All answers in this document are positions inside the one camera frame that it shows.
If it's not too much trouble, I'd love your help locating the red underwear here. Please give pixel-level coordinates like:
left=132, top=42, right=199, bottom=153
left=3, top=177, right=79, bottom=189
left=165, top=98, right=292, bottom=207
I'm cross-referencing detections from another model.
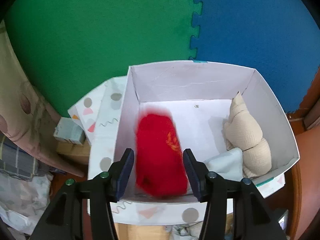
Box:
left=136, top=109, right=188, bottom=198

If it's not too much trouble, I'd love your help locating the beige ribbed underwear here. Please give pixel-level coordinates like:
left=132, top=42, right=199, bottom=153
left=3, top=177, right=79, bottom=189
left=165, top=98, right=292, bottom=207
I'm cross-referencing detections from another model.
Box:
left=223, top=93, right=272, bottom=178

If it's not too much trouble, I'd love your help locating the white folded cloth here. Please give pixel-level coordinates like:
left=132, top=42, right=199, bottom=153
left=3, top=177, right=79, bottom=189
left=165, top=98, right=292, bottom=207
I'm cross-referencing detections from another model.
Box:
left=204, top=148, right=243, bottom=181

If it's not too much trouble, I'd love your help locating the brown cardboard carton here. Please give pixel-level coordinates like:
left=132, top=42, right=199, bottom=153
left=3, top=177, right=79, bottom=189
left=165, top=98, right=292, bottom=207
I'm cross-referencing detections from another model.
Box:
left=56, top=140, right=91, bottom=165

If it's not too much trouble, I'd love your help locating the white cardboard box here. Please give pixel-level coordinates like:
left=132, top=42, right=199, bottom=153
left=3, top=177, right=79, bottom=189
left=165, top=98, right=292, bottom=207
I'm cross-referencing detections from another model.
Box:
left=112, top=60, right=301, bottom=204

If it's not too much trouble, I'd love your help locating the small light blue box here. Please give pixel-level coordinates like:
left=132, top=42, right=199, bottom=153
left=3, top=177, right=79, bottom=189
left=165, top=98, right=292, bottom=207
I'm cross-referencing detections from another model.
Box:
left=53, top=117, right=86, bottom=145

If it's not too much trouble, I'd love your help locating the white patterned bedding bag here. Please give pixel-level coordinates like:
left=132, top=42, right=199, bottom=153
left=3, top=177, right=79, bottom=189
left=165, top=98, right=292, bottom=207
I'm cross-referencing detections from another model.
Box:
left=0, top=173, right=53, bottom=235

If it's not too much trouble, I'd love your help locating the grey plaid blanket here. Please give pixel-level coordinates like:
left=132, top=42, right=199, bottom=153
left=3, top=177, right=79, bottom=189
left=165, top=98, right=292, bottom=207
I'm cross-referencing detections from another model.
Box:
left=0, top=133, right=39, bottom=181

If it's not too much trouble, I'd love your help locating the floral pink curtain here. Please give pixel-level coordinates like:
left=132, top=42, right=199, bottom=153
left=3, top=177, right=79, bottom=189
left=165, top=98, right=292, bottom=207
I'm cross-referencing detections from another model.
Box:
left=1, top=21, right=85, bottom=177

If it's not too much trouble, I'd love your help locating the green foam wall mat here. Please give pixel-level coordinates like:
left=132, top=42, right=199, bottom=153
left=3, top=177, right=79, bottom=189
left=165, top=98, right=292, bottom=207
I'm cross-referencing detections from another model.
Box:
left=4, top=0, right=201, bottom=116

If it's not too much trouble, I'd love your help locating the blue foam wall mat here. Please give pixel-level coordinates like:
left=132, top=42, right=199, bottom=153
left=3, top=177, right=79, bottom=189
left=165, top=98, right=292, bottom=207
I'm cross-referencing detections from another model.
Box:
left=190, top=0, right=319, bottom=112

